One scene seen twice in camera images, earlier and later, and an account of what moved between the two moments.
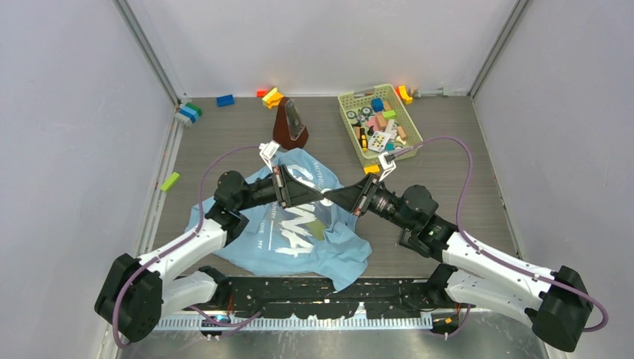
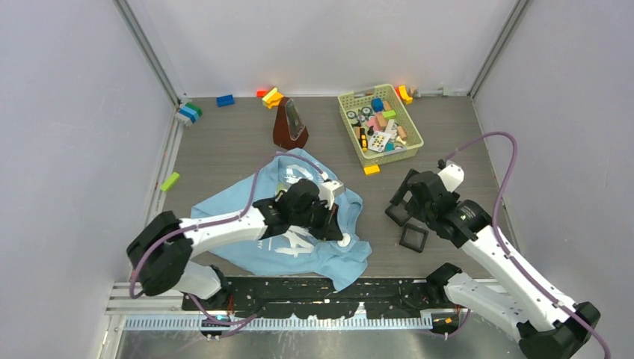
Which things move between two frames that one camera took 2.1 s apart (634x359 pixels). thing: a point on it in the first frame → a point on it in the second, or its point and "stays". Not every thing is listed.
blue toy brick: (225, 100) stays
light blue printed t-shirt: (318, 240) stays
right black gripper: (354, 198) → (400, 194)
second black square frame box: (408, 239) stays
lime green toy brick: (167, 183) stays
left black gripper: (293, 192) → (329, 229)
